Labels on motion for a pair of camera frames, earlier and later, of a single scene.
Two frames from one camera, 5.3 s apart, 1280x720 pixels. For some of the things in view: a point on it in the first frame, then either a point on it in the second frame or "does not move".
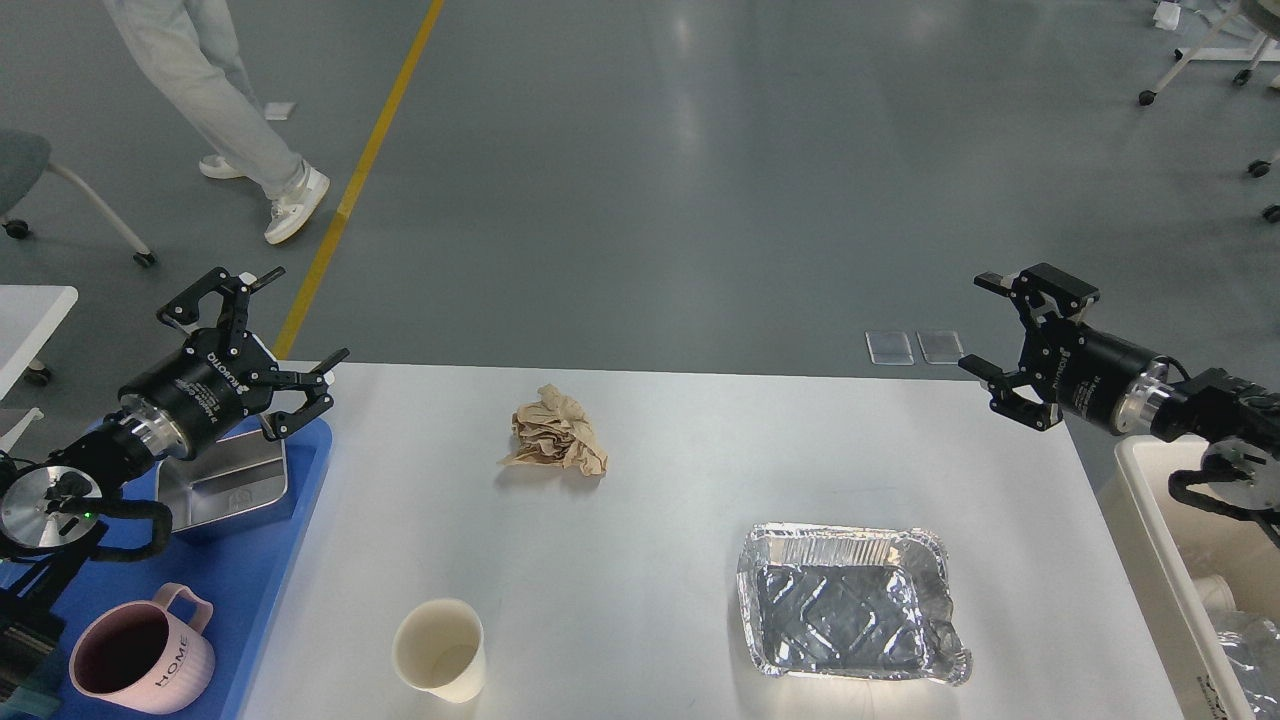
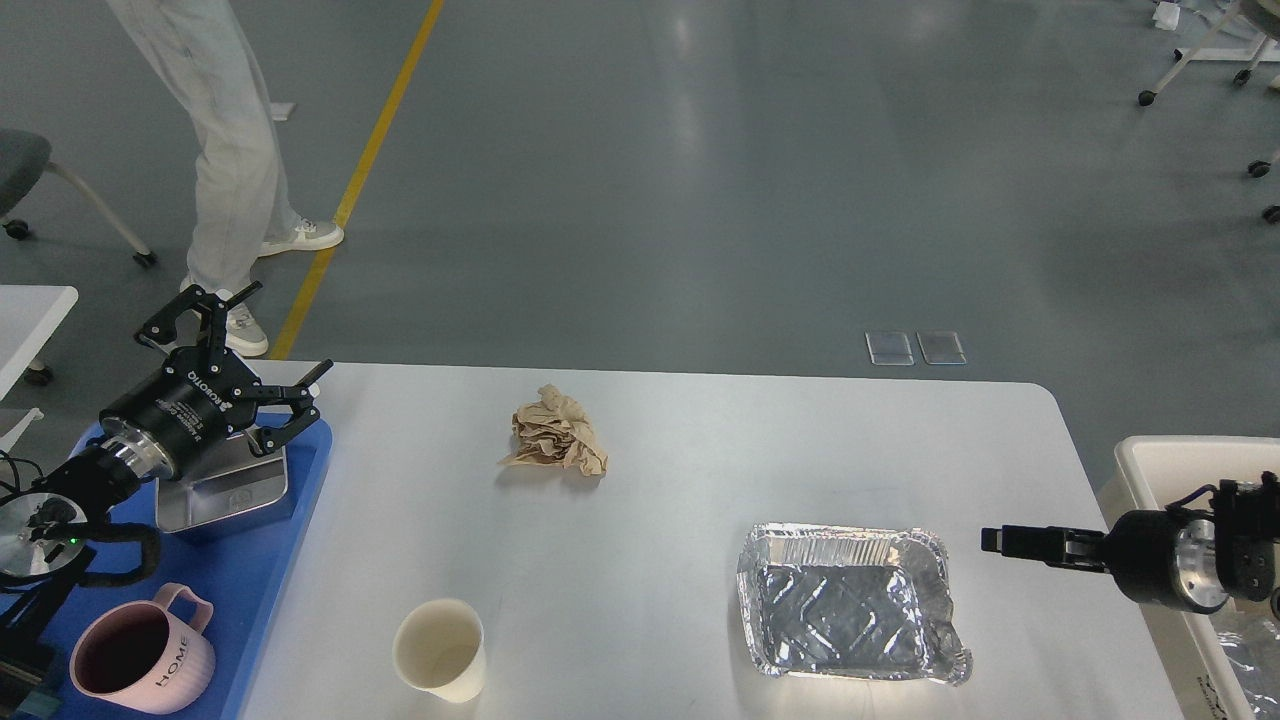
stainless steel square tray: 231,477 does not move
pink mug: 143,656 does not move
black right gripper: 1100,379 -> 1154,555
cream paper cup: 439,645 does not move
